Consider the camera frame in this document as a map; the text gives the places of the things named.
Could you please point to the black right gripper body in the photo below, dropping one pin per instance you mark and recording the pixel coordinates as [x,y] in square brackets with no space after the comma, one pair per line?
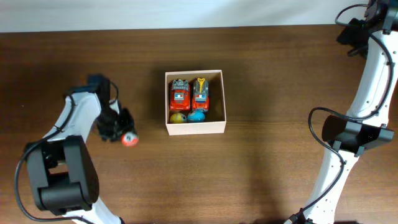
[356,36]

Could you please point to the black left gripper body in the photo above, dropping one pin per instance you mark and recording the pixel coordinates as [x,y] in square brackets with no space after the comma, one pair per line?
[113,125]

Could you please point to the red toy ball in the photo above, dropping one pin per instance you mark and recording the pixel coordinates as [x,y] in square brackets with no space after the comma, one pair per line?
[129,139]

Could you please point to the yellow toy ball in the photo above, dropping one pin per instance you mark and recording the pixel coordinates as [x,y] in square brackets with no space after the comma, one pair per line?
[178,118]

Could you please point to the red fire truck grey top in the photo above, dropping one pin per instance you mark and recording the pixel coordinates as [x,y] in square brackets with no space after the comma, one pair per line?
[180,95]

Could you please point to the blue toy ball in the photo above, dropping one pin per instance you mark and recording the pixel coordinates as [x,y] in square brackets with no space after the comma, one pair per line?
[196,116]

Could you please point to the fire truck with yellow ladder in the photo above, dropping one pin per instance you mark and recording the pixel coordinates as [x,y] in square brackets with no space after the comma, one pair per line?
[200,96]

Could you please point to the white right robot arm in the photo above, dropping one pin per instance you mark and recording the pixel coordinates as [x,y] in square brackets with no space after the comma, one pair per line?
[346,137]

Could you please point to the pink cardboard box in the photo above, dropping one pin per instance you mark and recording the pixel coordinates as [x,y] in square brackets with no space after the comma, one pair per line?
[215,119]

